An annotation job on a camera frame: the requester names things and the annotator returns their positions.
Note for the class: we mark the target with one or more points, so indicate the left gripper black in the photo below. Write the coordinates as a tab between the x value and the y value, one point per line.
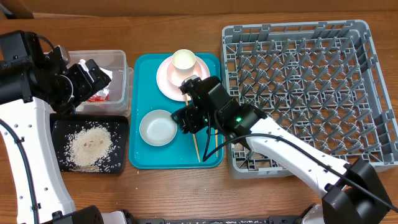
87	86

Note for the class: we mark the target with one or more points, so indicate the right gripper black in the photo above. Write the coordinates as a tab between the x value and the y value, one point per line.
188	117

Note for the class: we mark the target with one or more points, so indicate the red snack wrapper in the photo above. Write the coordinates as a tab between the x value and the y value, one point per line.
100	96

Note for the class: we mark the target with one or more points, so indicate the grey bowl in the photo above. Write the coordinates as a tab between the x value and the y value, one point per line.
157	128

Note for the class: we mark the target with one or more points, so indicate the pile of rice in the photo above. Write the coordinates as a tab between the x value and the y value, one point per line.
90	150

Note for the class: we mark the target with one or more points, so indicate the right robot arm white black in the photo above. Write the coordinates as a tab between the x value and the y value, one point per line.
350	193

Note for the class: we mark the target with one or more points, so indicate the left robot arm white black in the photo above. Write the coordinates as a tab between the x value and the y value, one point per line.
34	84

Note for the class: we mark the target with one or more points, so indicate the clear plastic waste bin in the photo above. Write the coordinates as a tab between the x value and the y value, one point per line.
120	87

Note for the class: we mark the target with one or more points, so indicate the grey dishwasher rack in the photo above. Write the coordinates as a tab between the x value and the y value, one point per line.
320	81

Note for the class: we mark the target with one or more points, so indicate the large pink plate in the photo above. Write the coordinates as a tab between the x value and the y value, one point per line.
168	88

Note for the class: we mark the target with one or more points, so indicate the small pink saucer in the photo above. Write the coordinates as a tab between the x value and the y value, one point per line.
176	76

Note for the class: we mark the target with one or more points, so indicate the white cup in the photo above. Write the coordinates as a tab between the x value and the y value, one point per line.
184	59

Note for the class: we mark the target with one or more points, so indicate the teal serving tray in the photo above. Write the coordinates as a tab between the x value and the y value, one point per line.
180	153

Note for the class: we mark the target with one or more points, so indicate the black plastic tray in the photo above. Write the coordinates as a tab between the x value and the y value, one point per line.
118	126

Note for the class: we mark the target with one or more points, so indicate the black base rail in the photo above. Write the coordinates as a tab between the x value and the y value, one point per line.
277	219

